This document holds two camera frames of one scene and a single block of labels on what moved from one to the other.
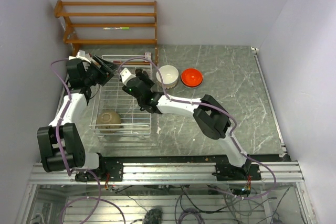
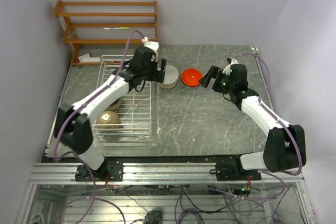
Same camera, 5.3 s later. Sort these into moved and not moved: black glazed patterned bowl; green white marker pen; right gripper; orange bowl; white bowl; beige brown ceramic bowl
Moved: right gripper; black glazed patterned bowl
Not moved: white bowl; beige brown ceramic bowl; orange bowl; green white marker pen
